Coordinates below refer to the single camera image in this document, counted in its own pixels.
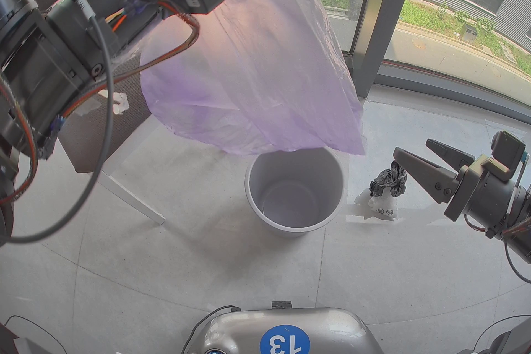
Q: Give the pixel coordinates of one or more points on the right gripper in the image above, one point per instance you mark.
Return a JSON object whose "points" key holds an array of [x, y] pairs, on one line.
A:
{"points": [[483, 199]]}

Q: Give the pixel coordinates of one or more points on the purple plastic bag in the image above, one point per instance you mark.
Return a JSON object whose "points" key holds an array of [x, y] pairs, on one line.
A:
{"points": [[257, 66]]}

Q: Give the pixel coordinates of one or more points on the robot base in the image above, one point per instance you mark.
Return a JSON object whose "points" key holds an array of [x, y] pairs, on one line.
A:
{"points": [[315, 327]]}

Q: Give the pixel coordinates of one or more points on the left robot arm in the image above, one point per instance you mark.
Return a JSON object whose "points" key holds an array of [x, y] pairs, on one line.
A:
{"points": [[41, 95]]}

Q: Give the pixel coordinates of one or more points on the crumpled black plastic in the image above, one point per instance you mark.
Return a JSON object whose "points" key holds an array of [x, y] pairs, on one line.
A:
{"points": [[388, 180]]}

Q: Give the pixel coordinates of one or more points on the white trash bin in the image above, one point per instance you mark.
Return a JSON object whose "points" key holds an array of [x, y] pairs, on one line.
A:
{"points": [[290, 219]]}

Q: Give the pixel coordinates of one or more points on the grey cushioned white chair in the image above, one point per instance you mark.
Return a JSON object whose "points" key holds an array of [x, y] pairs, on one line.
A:
{"points": [[124, 124]]}

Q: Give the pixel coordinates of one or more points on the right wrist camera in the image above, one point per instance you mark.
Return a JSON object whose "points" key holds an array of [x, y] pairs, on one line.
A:
{"points": [[507, 151]]}

